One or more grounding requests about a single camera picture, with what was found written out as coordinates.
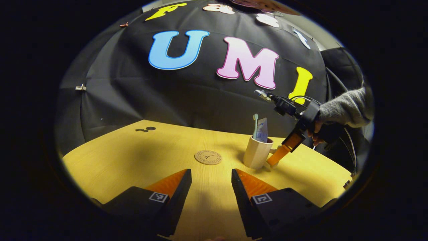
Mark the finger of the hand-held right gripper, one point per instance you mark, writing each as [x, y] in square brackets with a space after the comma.
[284, 150]

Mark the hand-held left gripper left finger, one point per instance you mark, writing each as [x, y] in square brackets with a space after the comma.
[174, 204]

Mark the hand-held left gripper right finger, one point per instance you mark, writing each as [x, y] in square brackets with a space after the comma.
[245, 204]

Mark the beige cup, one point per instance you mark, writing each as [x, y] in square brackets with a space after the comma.
[255, 155]

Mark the white toothpaste tube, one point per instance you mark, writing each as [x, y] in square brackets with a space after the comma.
[262, 130]

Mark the light blue toothbrush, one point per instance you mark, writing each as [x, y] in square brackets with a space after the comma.
[255, 125]

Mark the round cork coaster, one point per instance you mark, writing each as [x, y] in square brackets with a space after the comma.
[208, 157]

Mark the wooden desktop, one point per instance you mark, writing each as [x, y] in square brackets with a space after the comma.
[133, 160]

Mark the black backdrop cloth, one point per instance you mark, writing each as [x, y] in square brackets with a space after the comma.
[187, 93]

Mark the silver metal clip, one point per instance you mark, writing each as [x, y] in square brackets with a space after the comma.
[80, 88]

